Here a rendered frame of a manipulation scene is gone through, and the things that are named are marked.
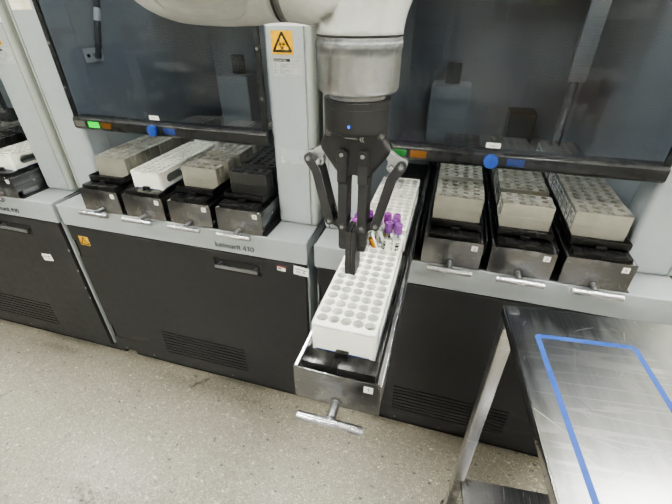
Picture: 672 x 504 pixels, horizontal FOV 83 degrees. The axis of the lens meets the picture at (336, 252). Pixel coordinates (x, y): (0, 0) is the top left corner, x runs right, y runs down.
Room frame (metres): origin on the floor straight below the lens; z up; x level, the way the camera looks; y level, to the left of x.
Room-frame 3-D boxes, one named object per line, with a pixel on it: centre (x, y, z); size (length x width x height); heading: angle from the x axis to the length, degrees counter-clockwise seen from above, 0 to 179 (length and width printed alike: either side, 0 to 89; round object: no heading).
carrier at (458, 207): (0.83, -0.29, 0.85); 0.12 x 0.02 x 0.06; 74
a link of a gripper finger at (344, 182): (0.45, -0.01, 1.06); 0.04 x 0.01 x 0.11; 164
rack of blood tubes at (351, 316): (0.55, -0.05, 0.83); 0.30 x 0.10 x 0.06; 164
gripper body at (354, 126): (0.45, -0.02, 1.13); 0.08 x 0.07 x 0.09; 74
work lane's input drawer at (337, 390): (0.68, -0.09, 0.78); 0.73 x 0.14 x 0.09; 164
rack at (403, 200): (0.85, -0.14, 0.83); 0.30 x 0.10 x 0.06; 164
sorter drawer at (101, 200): (1.34, 0.61, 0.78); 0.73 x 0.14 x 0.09; 164
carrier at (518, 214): (0.79, -0.44, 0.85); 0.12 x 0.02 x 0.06; 73
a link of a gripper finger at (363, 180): (0.45, -0.04, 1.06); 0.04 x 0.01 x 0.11; 164
